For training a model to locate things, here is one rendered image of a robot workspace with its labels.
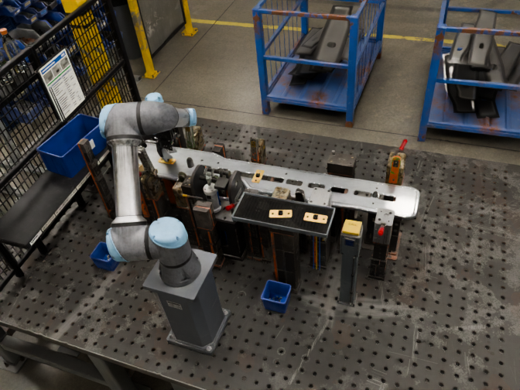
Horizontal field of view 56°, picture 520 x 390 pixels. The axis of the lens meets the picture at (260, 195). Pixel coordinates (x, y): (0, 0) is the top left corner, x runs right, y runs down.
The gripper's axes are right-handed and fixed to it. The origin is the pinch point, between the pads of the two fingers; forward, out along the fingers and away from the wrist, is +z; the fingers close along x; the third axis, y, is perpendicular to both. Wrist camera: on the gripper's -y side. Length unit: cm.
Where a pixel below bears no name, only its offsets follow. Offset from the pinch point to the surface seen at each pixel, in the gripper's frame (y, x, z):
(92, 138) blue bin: -34.9, -5.1, -9.6
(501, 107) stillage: 171, 204, 84
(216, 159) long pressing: 22.9, 7.2, 2.1
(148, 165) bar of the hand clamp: 1.1, -15.9, -9.3
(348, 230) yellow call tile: 95, -36, -14
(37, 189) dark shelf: -50, -35, 0
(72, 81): -55, 17, -26
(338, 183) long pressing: 83, 4, 2
